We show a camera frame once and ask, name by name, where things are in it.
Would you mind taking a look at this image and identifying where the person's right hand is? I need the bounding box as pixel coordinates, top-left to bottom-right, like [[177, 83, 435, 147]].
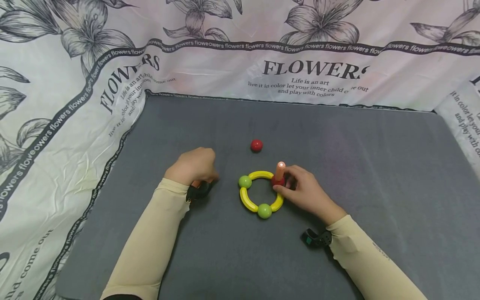
[[273, 165, 348, 227]]

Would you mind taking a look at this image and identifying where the person's left hand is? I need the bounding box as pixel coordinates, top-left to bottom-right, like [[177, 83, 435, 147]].
[[164, 147, 220, 187]]

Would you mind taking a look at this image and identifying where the person's right forearm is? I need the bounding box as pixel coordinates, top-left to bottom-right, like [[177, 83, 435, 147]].
[[326, 215, 428, 300]]

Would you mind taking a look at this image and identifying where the person's left forearm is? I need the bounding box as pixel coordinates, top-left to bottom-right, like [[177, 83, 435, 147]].
[[100, 178, 191, 300]]

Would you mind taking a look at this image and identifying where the yellow curved piece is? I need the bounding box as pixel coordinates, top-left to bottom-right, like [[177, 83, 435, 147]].
[[270, 192, 285, 213], [240, 187, 259, 213], [248, 170, 275, 181]]

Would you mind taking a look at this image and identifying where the black wrist band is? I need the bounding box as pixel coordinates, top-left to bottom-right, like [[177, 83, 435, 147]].
[[301, 228, 333, 249], [186, 181, 213, 203]]

